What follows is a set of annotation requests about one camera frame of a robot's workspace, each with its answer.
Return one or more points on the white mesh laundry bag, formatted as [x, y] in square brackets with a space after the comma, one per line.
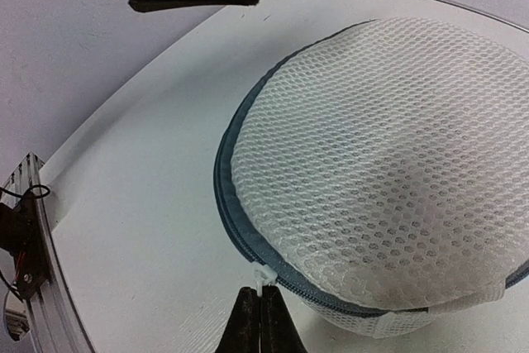
[381, 174]

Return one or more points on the aluminium table front rail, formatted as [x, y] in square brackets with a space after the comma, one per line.
[38, 313]

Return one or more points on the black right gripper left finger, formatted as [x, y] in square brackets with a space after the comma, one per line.
[242, 331]

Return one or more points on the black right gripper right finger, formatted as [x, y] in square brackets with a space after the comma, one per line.
[278, 333]

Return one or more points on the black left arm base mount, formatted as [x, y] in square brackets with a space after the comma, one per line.
[22, 238]

